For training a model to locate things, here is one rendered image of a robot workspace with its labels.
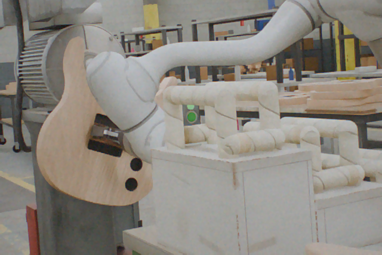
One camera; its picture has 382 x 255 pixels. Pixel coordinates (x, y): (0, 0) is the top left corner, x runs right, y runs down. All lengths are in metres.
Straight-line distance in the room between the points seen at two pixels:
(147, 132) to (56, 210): 0.77
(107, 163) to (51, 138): 0.17
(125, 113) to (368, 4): 0.58
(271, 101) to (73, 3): 0.83
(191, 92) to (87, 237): 1.26
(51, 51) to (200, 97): 1.04
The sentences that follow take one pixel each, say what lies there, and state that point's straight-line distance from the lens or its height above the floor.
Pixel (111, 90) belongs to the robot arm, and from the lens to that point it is 1.58.
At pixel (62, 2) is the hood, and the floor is 1.41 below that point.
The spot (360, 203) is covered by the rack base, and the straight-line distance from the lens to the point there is 1.23.
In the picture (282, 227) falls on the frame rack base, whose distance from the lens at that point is 1.13.
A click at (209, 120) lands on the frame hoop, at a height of 1.14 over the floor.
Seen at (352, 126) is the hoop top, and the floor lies 1.12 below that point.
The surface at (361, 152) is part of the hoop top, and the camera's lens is 1.47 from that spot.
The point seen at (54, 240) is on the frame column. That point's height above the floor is 0.72.
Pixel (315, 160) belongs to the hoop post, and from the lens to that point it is 1.20.
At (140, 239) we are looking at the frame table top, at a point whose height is 0.93.
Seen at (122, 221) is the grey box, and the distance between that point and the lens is 2.43.
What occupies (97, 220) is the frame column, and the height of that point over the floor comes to 0.76.
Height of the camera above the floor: 1.26
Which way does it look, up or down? 4 degrees down
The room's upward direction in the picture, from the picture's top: 4 degrees counter-clockwise
